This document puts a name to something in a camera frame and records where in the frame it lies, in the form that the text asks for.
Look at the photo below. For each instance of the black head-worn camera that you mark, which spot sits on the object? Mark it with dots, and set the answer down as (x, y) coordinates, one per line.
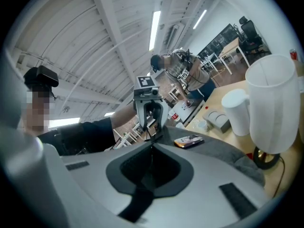
(47, 76)

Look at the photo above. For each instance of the ceiling air conditioner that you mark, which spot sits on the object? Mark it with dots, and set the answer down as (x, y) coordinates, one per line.
(174, 33)

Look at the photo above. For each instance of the dark curved table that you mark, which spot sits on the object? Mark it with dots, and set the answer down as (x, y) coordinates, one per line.
(190, 111)

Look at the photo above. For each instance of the person's head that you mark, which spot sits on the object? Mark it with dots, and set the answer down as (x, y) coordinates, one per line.
(38, 113)

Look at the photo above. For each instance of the long ceiling light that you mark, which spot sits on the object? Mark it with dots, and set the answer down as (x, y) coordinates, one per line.
(64, 122)
(200, 19)
(154, 30)
(109, 114)

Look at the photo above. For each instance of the wooden desk with white legs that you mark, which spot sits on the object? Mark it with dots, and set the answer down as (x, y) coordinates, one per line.
(229, 47)

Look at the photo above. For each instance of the white electric kettle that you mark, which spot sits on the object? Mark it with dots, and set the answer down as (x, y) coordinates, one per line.
(237, 113)

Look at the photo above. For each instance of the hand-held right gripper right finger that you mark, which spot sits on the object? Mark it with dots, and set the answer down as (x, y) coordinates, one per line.
(202, 193)

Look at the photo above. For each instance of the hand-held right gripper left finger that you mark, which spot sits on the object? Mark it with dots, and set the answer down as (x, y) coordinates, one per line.
(95, 174)

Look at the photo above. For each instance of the person's black shirt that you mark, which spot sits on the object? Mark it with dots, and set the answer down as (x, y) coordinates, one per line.
(95, 136)

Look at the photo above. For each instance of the smartphone with orange case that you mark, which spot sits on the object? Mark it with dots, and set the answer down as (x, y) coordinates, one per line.
(189, 140)

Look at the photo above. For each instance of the grey ceiling fixture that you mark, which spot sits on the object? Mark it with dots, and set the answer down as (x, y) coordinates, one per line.
(66, 108)

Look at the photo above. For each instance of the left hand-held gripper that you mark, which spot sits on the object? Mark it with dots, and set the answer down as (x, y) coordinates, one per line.
(145, 82)

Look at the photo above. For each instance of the black display panel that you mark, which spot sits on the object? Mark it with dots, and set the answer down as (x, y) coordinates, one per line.
(218, 43)

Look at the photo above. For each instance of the black smartphone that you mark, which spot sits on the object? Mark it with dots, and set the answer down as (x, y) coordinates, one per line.
(188, 104)

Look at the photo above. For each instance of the black office chair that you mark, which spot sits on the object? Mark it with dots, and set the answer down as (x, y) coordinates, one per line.
(251, 39)

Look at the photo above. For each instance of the red drink can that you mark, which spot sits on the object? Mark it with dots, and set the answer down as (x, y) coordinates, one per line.
(293, 54)

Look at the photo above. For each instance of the grey box with round recesses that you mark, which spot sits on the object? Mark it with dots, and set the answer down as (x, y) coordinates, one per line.
(217, 120)

